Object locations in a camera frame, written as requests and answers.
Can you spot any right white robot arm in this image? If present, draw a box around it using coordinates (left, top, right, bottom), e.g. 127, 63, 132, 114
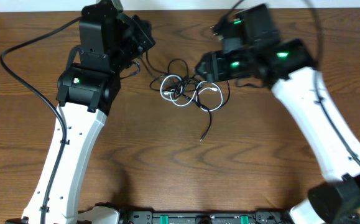
195, 39, 360, 223

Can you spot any black usb cable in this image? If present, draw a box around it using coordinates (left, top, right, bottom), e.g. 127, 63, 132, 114
142, 51, 199, 103
149, 58, 231, 142

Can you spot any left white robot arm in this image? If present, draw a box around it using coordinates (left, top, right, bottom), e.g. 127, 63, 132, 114
15, 1, 155, 223

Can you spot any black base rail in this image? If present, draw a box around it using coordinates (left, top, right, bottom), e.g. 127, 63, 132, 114
118, 210, 292, 224

